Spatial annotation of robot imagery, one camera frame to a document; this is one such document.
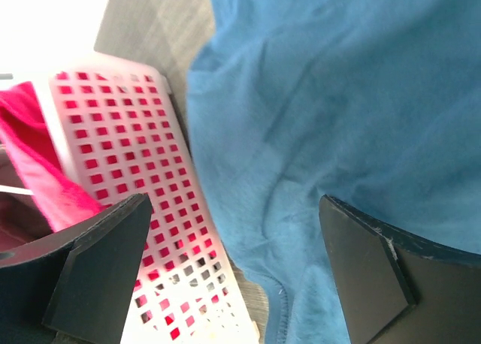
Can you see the pink shirt in basket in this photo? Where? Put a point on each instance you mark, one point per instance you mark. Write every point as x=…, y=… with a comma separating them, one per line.
x=30, y=149

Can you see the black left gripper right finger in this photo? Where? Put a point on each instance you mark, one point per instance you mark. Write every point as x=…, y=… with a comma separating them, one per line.
x=395, y=286

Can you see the white plastic basket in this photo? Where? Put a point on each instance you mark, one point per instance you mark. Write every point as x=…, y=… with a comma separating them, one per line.
x=116, y=134

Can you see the dark teal blue t-shirt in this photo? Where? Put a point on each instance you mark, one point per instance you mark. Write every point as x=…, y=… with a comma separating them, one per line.
x=374, y=102

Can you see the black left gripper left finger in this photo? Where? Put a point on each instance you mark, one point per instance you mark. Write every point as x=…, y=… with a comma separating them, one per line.
x=75, y=285

